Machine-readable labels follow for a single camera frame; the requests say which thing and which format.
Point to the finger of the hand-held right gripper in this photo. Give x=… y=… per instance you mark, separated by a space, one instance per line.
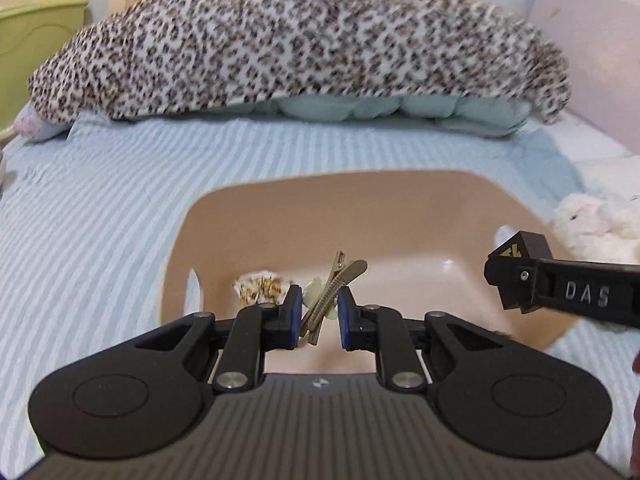
x=515 y=272

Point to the wide taupe hair clip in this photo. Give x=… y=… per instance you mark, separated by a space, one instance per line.
x=345 y=276

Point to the light blue quilt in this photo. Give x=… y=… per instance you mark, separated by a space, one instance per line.
x=350 y=107

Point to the white plush toy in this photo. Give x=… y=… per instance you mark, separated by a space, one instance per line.
x=595 y=225

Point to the leopard print scrunchie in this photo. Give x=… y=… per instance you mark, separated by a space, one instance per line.
x=257 y=287

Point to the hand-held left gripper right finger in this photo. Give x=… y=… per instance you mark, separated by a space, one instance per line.
x=345 y=318

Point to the pink fluffy cloth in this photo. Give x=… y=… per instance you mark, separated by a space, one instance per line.
x=27 y=122

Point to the beige plastic basin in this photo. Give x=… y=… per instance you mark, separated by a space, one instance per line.
x=400 y=220

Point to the slim taupe hair clip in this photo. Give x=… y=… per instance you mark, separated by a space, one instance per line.
x=340 y=260

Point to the green wooden furniture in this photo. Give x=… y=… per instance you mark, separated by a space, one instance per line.
x=30 y=45

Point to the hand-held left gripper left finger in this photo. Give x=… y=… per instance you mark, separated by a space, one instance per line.
x=295 y=318

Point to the blue striped bed sheet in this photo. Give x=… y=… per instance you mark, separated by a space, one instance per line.
x=100 y=210

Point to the leopard print fleece blanket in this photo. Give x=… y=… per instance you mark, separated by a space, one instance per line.
x=300 y=45

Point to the cream hair clip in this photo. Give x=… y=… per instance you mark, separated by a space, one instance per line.
x=314 y=292

